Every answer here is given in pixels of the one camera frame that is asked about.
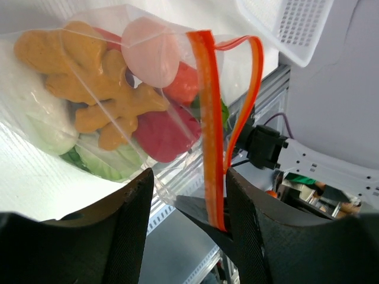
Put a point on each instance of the person in background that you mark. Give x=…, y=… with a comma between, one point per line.
x=278, y=177

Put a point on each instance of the orange carrot toy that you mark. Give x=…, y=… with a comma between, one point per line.
x=184, y=113

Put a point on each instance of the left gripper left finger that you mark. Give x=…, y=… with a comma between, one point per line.
x=101, y=243

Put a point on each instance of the white slotted cable duct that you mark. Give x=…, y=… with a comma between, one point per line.
x=176, y=250

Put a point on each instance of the clear orange zip top bag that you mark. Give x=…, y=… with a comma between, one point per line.
x=229, y=68

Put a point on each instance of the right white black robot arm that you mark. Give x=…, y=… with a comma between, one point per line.
x=267, y=148

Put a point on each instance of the white daikon radish toy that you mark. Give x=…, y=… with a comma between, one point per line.
x=42, y=118

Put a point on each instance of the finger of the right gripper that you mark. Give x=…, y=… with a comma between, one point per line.
x=194, y=208

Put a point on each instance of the red bell pepper toy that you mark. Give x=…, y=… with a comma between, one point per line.
x=165, y=135

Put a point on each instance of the green cabbage toy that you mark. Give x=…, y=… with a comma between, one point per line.
x=116, y=165

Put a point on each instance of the pink peach toy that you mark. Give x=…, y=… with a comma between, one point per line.
x=151, y=51

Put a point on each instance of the yellow ginger root toy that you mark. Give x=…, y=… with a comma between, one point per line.
x=80, y=68

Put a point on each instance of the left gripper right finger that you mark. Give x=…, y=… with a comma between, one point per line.
x=276, y=243

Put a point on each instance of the white perforated plastic basket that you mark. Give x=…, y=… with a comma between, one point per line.
x=293, y=27

